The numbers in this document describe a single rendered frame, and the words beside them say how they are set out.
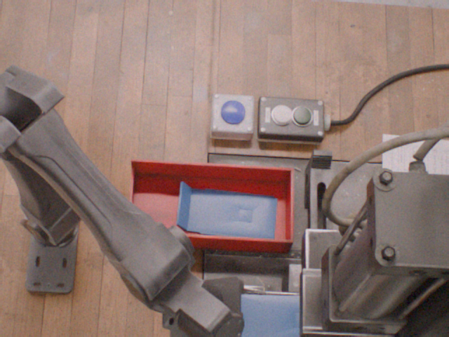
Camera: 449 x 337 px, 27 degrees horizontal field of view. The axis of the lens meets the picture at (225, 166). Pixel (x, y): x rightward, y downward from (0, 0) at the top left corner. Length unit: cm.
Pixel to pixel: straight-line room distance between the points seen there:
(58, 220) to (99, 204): 25
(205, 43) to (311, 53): 18
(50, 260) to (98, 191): 40
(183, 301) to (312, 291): 16
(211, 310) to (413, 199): 33
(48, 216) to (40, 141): 25
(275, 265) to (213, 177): 17
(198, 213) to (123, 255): 41
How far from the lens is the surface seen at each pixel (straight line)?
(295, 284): 136
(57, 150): 104
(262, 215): 146
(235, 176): 147
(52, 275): 143
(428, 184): 87
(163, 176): 148
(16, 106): 110
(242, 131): 149
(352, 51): 161
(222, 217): 145
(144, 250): 107
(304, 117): 150
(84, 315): 142
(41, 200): 125
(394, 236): 84
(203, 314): 109
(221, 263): 144
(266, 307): 134
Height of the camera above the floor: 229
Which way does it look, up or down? 68 degrees down
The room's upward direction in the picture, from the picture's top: 11 degrees clockwise
